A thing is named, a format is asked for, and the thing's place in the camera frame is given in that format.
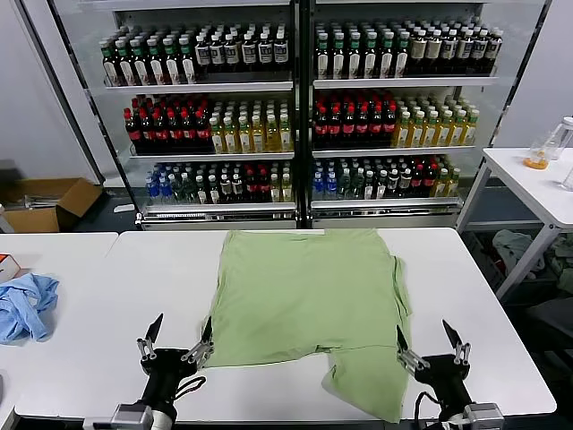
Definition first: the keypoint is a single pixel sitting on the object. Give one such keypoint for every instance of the black plastic crate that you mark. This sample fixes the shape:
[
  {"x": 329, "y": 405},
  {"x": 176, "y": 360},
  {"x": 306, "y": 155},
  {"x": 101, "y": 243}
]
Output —
[{"x": 483, "y": 260}]

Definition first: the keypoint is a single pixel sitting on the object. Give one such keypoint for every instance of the orange and white box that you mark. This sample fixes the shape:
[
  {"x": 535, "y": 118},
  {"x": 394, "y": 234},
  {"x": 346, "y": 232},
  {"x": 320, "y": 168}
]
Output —
[{"x": 6, "y": 269}]

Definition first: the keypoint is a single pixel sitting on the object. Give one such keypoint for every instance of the light green t-shirt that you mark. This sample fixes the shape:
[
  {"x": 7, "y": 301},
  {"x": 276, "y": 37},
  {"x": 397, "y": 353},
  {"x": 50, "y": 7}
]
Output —
[{"x": 304, "y": 291}]

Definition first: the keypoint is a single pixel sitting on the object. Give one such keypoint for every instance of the grey metal parts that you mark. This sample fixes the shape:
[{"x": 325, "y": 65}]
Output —
[{"x": 40, "y": 202}]

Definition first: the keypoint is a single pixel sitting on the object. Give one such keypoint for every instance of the small white floor object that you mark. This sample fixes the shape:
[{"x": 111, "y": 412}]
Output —
[{"x": 123, "y": 208}]

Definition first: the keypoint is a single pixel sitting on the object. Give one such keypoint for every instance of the beverage cooler cabinet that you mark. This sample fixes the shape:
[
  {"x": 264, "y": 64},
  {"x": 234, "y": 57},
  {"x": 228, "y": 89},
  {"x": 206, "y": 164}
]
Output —
[
  {"x": 385, "y": 219},
  {"x": 219, "y": 219}
]

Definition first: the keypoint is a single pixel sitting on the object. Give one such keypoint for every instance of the red cap cola bottle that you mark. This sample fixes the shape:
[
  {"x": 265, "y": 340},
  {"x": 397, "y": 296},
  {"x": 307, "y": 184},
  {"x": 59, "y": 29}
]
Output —
[
  {"x": 418, "y": 181},
  {"x": 147, "y": 134},
  {"x": 175, "y": 133},
  {"x": 335, "y": 130},
  {"x": 161, "y": 133},
  {"x": 430, "y": 179},
  {"x": 321, "y": 130},
  {"x": 189, "y": 132},
  {"x": 264, "y": 190},
  {"x": 362, "y": 130},
  {"x": 376, "y": 129},
  {"x": 389, "y": 127},
  {"x": 203, "y": 131},
  {"x": 349, "y": 130},
  {"x": 133, "y": 134},
  {"x": 251, "y": 190}
]

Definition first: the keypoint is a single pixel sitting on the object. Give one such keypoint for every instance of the open cardboard box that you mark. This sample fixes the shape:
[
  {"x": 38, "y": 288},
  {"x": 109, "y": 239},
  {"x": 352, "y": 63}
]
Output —
[{"x": 76, "y": 197}]

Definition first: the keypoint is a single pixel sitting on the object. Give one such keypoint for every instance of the yellow tea bottle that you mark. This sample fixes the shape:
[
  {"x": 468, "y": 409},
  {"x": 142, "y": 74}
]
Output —
[
  {"x": 469, "y": 132},
  {"x": 275, "y": 192},
  {"x": 416, "y": 134},
  {"x": 287, "y": 191},
  {"x": 441, "y": 186},
  {"x": 272, "y": 138},
  {"x": 230, "y": 139},
  {"x": 285, "y": 138},
  {"x": 456, "y": 133},
  {"x": 443, "y": 134},
  {"x": 245, "y": 139},
  {"x": 430, "y": 134},
  {"x": 259, "y": 139},
  {"x": 217, "y": 139},
  {"x": 403, "y": 134},
  {"x": 453, "y": 184}
]

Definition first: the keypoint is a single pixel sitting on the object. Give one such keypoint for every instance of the black chair seat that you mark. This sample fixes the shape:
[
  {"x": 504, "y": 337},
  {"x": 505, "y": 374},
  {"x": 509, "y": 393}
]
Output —
[{"x": 555, "y": 322}]

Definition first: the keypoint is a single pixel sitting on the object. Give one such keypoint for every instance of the grey flat device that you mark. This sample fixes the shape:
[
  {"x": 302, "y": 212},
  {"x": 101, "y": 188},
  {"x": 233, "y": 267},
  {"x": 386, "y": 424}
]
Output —
[{"x": 1, "y": 387}]

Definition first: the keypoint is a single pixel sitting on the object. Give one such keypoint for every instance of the clear water bottle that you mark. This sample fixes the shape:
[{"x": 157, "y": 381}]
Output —
[
  {"x": 357, "y": 184},
  {"x": 178, "y": 191},
  {"x": 190, "y": 191},
  {"x": 344, "y": 186}
]

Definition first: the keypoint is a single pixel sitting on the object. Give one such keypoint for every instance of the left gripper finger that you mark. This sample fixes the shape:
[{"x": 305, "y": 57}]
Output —
[
  {"x": 150, "y": 342},
  {"x": 202, "y": 345}
]

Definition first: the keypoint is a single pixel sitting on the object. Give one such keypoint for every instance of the glass beaker with orange liquid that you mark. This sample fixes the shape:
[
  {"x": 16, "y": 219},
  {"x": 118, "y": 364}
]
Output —
[{"x": 536, "y": 163}]

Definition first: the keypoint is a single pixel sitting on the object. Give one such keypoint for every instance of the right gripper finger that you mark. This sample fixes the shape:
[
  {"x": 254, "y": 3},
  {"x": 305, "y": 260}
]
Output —
[
  {"x": 408, "y": 356},
  {"x": 461, "y": 351}
]

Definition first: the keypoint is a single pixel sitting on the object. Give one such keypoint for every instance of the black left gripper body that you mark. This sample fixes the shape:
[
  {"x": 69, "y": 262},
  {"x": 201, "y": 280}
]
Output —
[{"x": 163, "y": 363}]

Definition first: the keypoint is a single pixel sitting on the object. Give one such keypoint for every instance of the grey-green cloth pile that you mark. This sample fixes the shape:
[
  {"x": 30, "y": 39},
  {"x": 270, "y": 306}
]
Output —
[{"x": 510, "y": 244}]

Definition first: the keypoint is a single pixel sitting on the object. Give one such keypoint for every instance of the white side table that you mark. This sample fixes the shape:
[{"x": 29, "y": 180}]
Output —
[{"x": 528, "y": 179}]

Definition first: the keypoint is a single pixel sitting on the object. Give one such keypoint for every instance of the blue water bottle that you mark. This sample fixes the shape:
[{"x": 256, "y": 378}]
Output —
[
  {"x": 331, "y": 188},
  {"x": 151, "y": 190},
  {"x": 165, "y": 190},
  {"x": 318, "y": 188}
]

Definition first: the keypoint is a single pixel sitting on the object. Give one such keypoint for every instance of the clear bottle white cap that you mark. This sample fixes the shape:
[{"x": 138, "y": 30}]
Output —
[{"x": 561, "y": 139}]

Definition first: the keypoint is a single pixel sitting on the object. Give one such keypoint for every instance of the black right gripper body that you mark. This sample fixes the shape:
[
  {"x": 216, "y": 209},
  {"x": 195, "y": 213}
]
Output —
[{"x": 447, "y": 376}]

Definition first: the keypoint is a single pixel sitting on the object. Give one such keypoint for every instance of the white metal cooler shelf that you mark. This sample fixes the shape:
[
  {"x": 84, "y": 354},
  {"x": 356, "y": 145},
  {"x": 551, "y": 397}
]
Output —
[
  {"x": 385, "y": 203},
  {"x": 394, "y": 151},
  {"x": 201, "y": 87},
  {"x": 219, "y": 207},
  {"x": 403, "y": 82},
  {"x": 215, "y": 156}
]

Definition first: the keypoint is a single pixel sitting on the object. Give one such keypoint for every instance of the white cap beige label bottle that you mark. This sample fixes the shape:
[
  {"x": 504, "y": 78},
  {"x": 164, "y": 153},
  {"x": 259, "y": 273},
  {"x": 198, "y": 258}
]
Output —
[
  {"x": 449, "y": 49},
  {"x": 433, "y": 49},
  {"x": 493, "y": 48},
  {"x": 418, "y": 49},
  {"x": 480, "y": 48},
  {"x": 464, "y": 49}
]

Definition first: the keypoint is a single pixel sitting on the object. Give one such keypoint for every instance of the crumpled light blue shirt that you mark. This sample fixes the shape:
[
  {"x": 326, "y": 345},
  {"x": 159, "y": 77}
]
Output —
[{"x": 27, "y": 309}]

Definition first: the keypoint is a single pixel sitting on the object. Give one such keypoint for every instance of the clear drinking glass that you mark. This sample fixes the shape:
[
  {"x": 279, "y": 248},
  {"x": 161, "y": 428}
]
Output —
[{"x": 568, "y": 179}]

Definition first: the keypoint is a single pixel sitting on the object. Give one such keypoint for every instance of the white cap dark label bottle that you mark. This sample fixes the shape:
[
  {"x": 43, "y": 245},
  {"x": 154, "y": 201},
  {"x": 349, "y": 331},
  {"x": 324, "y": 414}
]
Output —
[
  {"x": 405, "y": 179},
  {"x": 381, "y": 188},
  {"x": 202, "y": 56},
  {"x": 217, "y": 56},
  {"x": 225, "y": 188},
  {"x": 249, "y": 54},
  {"x": 265, "y": 54},
  {"x": 232, "y": 54},
  {"x": 237, "y": 188},
  {"x": 214, "y": 195},
  {"x": 280, "y": 53},
  {"x": 393, "y": 181}
]

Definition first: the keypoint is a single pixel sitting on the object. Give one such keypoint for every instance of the dark green cloth pile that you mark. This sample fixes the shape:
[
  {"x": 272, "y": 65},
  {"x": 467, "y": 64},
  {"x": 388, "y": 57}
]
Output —
[{"x": 564, "y": 257}]

